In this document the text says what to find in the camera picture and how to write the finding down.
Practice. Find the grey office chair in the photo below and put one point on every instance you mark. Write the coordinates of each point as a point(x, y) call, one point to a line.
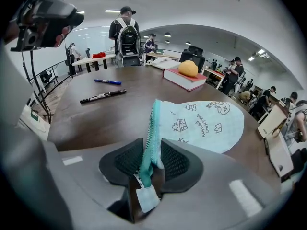
point(130, 60)

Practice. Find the white oval table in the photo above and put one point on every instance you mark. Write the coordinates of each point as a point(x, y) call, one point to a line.
point(96, 60)

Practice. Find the white bag with green print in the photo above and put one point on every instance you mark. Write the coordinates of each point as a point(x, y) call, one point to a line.
point(33, 121)

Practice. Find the light blue printed pencil pouch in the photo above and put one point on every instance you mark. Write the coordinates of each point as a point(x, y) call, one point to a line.
point(204, 126)

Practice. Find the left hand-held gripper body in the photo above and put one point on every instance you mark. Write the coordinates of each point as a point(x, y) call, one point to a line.
point(45, 15)

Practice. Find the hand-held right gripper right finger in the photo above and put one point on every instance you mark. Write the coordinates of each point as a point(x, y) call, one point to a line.
point(180, 168)

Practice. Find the orange ball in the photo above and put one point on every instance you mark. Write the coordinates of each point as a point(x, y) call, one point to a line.
point(188, 68)

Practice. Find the white desk telephone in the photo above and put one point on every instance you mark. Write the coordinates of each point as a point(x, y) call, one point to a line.
point(163, 62)

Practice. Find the black office chair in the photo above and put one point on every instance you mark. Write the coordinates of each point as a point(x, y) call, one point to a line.
point(195, 56)

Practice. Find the red hardcover book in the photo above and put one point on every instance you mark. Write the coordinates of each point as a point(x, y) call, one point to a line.
point(184, 79)

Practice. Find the blue marker pen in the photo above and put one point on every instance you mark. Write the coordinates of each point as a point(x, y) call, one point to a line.
point(108, 81)

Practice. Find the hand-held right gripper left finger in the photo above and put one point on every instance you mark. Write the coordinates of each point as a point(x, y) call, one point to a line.
point(122, 163)

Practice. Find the person's left hand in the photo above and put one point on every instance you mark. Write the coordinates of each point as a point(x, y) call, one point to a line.
point(61, 37)

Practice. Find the red cloth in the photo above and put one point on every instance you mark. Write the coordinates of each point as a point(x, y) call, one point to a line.
point(98, 55)

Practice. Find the light wooden box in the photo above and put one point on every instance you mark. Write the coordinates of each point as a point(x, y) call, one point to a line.
point(275, 133)

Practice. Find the black marker pen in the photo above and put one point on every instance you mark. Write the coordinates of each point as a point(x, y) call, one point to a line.
point(103, 96)

